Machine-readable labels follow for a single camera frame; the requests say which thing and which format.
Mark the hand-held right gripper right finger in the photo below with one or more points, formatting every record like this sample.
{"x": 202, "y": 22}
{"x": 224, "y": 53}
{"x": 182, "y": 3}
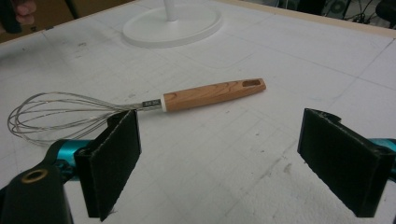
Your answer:
{"x": 339, "y": 155}

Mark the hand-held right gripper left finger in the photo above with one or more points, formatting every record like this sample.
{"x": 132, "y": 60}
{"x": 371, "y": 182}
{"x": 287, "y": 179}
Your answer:
{"x": 113, "y": 161}

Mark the white round stand base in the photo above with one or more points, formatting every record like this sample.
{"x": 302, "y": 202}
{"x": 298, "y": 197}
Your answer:
{"x": 174, "y": 28}

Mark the dark round object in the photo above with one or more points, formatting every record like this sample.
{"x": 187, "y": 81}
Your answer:
{"x": 386, "y": 9}

